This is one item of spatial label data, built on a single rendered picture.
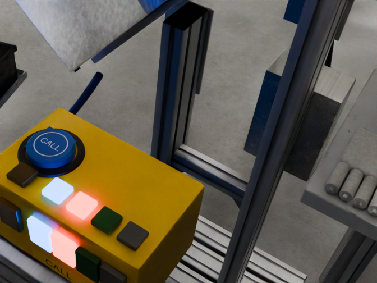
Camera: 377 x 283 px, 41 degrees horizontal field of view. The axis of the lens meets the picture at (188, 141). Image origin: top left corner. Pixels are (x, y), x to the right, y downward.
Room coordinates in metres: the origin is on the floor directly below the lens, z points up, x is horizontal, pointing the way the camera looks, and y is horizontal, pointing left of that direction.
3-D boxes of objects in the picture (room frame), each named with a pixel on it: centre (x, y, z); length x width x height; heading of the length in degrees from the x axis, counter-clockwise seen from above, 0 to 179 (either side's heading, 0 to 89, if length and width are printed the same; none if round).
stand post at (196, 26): (0.79, 0.04, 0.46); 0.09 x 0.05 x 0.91; 156
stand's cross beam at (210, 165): (0.75, -0.06, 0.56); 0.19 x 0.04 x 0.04; 66
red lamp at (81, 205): (0.23, 0.07, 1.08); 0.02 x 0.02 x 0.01; 66
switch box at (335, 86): (0.78, -0.21, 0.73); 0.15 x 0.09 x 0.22; 66
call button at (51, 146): (0.28, 0.11, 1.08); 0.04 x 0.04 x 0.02
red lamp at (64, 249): (0.21, 0.08, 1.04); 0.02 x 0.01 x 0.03; 66
